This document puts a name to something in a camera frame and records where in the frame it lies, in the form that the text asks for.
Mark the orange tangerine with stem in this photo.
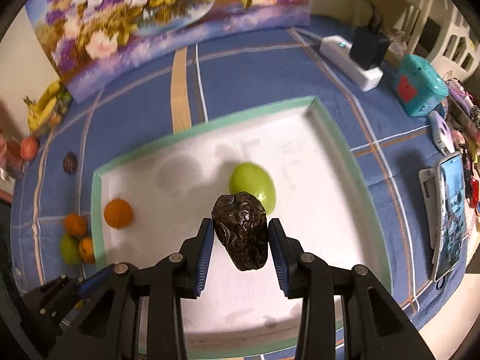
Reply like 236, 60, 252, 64
78, 236, 95, 264

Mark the small orange tangerine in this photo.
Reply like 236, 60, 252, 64
63, 213, 88, 238

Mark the round dark dried fruit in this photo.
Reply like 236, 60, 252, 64
63, 152, 78, 174

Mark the large dark dried date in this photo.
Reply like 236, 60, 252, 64
211, 192, 269, 272

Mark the white tray with green rim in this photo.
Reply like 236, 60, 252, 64
91, 97, 391, 359

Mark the smartphone on stand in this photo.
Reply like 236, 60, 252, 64
433, 152, 466, 282

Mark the red peach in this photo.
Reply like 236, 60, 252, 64
20, 136, 39, 162

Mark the white phone stand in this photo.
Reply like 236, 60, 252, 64
418, 168, 440, 250

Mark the yellow banana bunch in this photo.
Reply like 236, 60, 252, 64
24, 80, 64, 133

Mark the clear plastic fruit container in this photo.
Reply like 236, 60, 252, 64
41, 89, 72, 129

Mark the white lavender handheld device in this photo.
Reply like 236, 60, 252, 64
428, 111, 455, 156

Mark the clutter of small toys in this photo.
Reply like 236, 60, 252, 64
443, 70, 479, 217

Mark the teal toy box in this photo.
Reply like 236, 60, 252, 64
391, 55, 448, 117

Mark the flower still life painting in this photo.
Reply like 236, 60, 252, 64
25, 0, 310, 102

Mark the blue plaid tablecloth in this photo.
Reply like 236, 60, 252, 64
10, 16, 465, 328

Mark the black power adapter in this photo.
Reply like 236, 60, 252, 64
349, 27, 390, 71

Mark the white power strip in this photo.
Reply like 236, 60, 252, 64
320, 35, 383, 92

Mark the white lattice chair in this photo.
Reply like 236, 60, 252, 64
359, 0, 478, 80

